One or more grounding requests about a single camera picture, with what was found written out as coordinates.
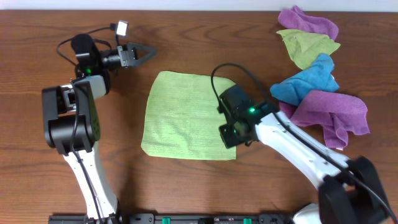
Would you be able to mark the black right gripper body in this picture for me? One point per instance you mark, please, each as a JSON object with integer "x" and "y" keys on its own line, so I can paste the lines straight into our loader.
{"x": 231, "y": 137}

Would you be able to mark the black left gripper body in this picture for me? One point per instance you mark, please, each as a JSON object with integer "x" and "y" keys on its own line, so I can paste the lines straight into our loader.
{"x": 114, "y": 61}

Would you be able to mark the light green cloth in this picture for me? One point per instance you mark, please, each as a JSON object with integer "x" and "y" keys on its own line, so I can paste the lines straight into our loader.
{"x": 182, "y": 120}

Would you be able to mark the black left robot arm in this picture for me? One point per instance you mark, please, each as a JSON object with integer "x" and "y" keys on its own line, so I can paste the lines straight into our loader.
{"x": 72, "y": 126}

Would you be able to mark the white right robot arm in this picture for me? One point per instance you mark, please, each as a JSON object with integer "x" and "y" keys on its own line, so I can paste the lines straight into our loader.
{"x": 349, "y": 190}

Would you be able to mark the blue cloth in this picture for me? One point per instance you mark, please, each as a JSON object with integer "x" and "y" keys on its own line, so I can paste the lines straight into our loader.
{"x": 316, "y": 77}

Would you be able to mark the large purple cloth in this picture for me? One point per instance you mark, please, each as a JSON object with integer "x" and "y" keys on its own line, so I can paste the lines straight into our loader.
{"x": 337, "y": 114}

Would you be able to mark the olive green cloth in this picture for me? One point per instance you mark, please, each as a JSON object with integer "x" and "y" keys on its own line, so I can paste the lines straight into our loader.
{"x": 304, "y": 47}

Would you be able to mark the purple cloth at top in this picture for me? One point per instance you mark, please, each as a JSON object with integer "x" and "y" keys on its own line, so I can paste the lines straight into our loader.
{"x": 295, "y": 18}

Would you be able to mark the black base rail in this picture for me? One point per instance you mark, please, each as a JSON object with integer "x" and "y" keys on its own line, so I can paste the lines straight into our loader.
{"x": 149, "y": 218}

